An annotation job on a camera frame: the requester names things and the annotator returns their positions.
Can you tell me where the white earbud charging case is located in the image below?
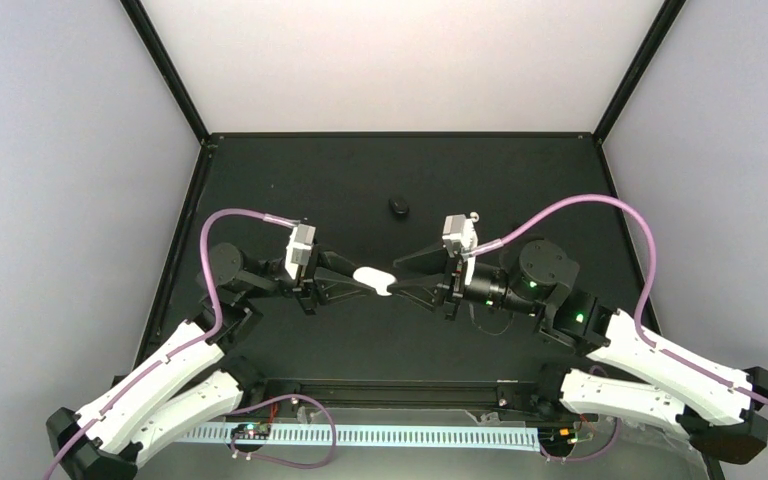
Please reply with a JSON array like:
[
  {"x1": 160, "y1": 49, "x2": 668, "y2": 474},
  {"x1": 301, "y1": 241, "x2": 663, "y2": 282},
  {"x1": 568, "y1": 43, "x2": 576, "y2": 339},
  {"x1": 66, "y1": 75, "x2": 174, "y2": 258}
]
[{"x1": 352, "y1": 266, "x2": 397, "y2": 297}]

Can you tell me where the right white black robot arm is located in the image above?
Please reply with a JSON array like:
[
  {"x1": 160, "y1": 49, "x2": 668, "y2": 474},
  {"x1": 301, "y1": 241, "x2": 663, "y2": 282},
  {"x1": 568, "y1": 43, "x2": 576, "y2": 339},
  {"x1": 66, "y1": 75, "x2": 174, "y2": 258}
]
[{"x1": 390, "y1": 236, "x2": 768, "y2": 465}]

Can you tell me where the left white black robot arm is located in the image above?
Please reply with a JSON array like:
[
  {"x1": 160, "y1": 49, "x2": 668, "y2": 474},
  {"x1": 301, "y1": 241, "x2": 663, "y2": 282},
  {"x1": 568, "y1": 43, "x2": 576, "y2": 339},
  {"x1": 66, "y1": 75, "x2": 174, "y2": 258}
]
[{"x1": 46, "y1": 242, "x2": 376, "y2": 479}]

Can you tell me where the black oval object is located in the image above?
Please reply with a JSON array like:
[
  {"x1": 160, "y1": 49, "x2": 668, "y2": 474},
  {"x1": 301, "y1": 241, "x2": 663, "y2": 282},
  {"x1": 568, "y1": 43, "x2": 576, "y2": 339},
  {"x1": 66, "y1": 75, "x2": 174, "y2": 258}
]
[{"x1": 388, "y1": 195, "x2": 410, "y2": 220}]

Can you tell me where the clear plastic sheet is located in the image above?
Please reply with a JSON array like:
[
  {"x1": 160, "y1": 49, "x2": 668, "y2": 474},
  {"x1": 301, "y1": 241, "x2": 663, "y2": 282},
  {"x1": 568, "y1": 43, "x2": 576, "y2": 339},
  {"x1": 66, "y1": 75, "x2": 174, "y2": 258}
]
[{"x1": 463, "y1": 409, "x2": 710, "y2": 480}]

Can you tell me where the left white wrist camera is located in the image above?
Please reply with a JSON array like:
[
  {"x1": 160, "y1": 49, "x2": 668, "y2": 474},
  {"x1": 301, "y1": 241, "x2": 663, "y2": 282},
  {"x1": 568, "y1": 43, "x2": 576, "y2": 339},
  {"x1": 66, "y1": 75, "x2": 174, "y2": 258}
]
[{"x1": 284, "y1": 223, "x2": 316, "y2": 270}]

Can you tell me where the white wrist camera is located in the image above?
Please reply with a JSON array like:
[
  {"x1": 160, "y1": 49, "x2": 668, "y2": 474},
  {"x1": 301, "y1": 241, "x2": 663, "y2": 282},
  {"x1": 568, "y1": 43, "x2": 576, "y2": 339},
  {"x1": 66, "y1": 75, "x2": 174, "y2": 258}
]
[
  {"x1": 441, "y1": 214, "x2": 479, "y2": 258},
  {"x1": 284, "y1": 223, "x2": 316, "y2": 270}
]

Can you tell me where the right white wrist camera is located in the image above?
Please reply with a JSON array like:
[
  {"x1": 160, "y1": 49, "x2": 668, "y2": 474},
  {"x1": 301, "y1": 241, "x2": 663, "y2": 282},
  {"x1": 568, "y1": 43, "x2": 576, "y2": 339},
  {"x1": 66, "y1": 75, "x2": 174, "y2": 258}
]
[{"x1": 441, "y1": 214, "x2": 479, "y2": 258}]

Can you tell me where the black front mounting rail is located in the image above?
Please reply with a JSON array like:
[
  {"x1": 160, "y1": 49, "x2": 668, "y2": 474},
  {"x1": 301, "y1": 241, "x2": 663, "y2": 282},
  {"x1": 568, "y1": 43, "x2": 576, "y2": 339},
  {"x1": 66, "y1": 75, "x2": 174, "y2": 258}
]
[{"x1": 108, "y1": 376, "x2": 697, "y2": 415}]

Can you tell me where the white slotted cable duct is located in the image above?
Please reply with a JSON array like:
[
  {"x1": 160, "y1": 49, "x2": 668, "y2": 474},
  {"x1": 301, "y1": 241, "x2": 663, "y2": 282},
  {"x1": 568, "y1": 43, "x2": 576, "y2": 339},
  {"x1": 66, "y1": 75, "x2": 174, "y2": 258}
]
[{"x1": 178, "y1": 423, "x2": 543, "y2": 453}]

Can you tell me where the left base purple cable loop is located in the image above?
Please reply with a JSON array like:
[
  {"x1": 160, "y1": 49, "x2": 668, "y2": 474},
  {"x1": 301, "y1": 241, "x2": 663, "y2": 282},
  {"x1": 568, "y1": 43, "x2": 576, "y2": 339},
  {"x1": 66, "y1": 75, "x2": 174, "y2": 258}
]
[{"x1": 228, "y1": 394, "x2": 339, "y2": 470}]

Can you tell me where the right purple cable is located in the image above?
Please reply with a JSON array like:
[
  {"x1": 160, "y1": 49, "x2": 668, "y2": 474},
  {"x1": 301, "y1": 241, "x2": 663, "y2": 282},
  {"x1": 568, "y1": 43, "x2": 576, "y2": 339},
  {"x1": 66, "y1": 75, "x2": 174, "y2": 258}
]
[{"x1": 463, "y1": 193, "x2": 768, "y2": 463}]

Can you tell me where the left black frame post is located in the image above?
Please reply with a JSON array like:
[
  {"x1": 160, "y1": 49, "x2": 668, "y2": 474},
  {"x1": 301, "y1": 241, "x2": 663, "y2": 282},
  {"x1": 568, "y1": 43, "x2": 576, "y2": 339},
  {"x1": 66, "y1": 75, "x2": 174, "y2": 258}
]
[{"x1": 120, "y1": 0, "x2": 210, "y2": 144}]

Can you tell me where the black frame post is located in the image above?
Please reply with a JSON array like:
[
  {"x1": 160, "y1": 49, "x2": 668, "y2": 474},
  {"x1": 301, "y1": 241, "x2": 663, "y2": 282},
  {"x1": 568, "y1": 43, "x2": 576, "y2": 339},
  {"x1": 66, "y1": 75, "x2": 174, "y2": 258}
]
[
  {"x1": 593, "y1": 0, "x2": 686, "y2": 145},
  {"x1": 120, "y1": 0, "x2": 210, "y2": 144}
]

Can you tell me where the right black frame post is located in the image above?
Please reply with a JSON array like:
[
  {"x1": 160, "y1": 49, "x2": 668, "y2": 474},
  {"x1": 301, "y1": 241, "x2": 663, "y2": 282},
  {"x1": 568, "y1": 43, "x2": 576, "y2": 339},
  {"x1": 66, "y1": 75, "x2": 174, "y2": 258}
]
[{"x1": 593, "y1": 0, "x2": 686, "y2": 145}]

